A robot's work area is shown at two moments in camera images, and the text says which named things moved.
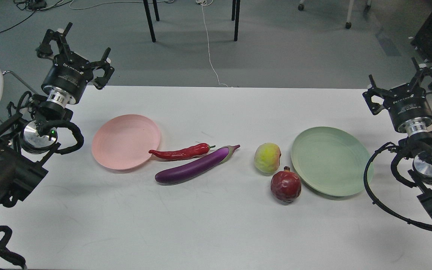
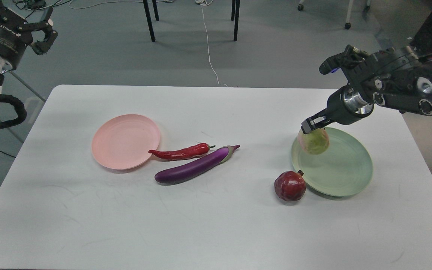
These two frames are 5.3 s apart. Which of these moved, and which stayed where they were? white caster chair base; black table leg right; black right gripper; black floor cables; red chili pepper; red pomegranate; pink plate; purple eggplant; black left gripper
Moved: black right gripper; black left gripper; red pomegranate
Stayed: purple eggplant; red chili pepper; pink plate; white caster chair base; black table leg right; black floor cables
